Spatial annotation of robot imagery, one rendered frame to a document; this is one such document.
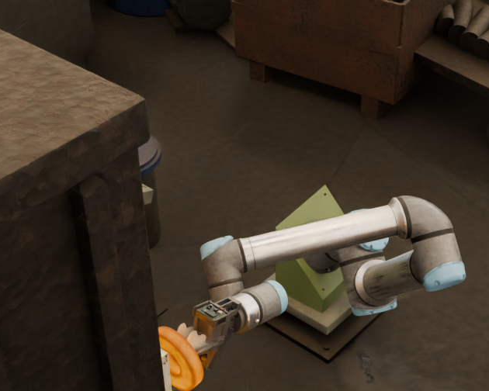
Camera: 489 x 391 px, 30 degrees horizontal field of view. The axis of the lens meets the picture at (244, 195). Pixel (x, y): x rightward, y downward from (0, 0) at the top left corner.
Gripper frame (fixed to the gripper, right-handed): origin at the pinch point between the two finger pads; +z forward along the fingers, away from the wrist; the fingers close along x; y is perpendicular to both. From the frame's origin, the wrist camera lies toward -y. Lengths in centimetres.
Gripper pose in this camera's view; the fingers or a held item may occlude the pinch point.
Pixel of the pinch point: (174, 352)
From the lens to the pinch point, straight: 208.6
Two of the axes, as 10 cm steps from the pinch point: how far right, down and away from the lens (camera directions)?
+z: -6.5, 2.2, -7.3
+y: 1.6, -9.0, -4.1
